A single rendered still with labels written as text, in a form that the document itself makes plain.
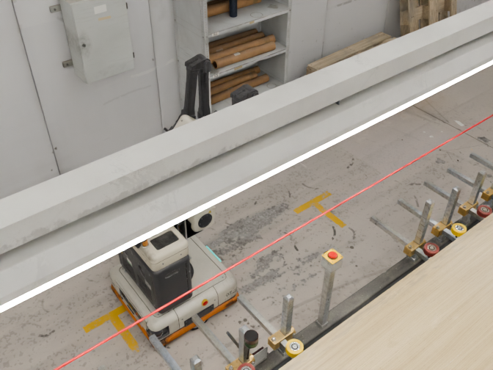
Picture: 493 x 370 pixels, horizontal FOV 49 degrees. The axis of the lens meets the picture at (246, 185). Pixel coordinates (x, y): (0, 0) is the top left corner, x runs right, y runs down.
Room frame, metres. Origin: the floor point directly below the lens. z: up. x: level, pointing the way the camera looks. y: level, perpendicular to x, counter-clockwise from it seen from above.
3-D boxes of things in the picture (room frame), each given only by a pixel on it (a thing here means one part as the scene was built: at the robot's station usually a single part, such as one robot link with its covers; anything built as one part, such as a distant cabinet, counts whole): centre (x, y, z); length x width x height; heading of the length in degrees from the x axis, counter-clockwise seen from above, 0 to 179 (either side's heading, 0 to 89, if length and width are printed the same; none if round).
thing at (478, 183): (2.46, -1.37, 0.87); 0.04 x 0.04 x 0.48; 38
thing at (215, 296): (2.39, 0.49, 0.16); 0.67 x 0.64 x 0.25; 128
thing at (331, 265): (1.69, -0.40, 1.18); 0.07 x 0.07 x 0.08; 38
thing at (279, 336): (1.52, -0.17, 0.84); 0.14 x 0.06 x 0.05; 128
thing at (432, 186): (2.51, -1.28, 0.84); 0.43 x 0.03 x 0.04; 38
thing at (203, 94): (2.83, 0.26, 1.40); 0.11 x 0.06 x 0.43; 38
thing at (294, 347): (1.42, -0.23, 0.85); 0.08 x 0.08 x 0.11
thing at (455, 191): (2.31, -1.17, 0.87); 0.04 x 0.04 x 0.48; 38
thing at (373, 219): (2.20, -0.89, 0.82); 0.43 x 0.03 x 0.04; 38
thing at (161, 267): (2.33, 0.56, 0.59); 0.55 x 0.34 x 0.83; 38
